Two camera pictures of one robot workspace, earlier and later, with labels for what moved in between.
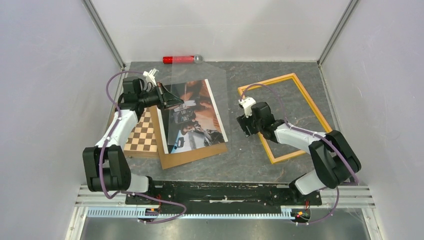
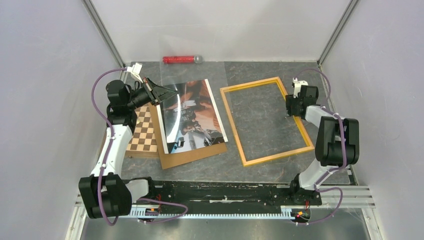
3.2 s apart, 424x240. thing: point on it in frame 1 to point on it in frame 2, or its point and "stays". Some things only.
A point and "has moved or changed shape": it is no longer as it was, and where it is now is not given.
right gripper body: x=254 y=126 to x=292 y=104
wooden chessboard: x=142 y=141 stays
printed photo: x=194 y=124 stays
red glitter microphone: x=197 y=59 stays
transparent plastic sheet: x=203 y=119 has moved or changed shape
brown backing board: x=167 y=161 stays
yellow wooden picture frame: x=242 y=90 has moved or changed shape
